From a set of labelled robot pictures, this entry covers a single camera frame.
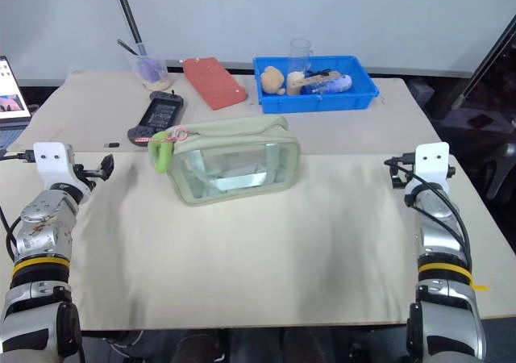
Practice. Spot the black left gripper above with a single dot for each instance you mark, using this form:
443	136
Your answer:
85	174

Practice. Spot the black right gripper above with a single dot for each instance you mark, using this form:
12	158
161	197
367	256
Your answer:
402	180

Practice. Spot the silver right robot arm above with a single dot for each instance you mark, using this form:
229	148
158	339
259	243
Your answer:
439	234

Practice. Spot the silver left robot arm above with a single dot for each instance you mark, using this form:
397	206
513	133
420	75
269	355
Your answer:
38	234

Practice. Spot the green transparent toiletry pouch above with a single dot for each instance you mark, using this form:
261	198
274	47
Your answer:
238	165

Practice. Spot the small black usb stick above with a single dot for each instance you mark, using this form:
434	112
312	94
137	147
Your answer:
112	145

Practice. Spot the green carabiner loop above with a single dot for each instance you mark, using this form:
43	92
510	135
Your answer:
159	153

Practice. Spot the black handheld game controller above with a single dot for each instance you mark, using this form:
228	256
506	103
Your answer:
157	115

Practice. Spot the black office chair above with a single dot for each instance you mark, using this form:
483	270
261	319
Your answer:
500	169

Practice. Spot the clear cup with purple filling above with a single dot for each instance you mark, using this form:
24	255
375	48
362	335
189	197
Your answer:
150	70

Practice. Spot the blue plastic bin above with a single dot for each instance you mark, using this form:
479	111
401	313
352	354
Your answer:
322	101

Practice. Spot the open laptop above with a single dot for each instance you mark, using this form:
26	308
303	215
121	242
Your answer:
12	101

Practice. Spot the black stick in cup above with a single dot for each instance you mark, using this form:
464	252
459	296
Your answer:
128	47

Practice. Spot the yellow tape tag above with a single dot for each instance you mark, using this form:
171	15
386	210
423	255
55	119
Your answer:
479	287

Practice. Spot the red-orange rectangular sponge block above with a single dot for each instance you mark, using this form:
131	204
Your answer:
213	82

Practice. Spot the cream plush toy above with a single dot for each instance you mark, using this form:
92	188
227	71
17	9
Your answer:
295	81

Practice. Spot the black gooseneck pole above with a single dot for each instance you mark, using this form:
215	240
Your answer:
128	12

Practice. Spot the clear plastic measuring cup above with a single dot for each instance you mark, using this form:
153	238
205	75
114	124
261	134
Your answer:
300	56

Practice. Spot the white table cloth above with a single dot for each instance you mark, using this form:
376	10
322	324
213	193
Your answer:
242	258

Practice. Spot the beige plush toy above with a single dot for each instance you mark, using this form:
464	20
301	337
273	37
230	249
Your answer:
272	80

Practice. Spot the dark rounded shape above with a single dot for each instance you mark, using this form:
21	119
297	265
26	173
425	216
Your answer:
197	347

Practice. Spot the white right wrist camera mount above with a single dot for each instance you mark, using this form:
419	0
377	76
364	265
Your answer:
432	161

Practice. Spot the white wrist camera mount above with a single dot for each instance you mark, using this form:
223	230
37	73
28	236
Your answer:
50	161
432	161

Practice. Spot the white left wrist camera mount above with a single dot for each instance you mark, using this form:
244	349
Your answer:
50	161

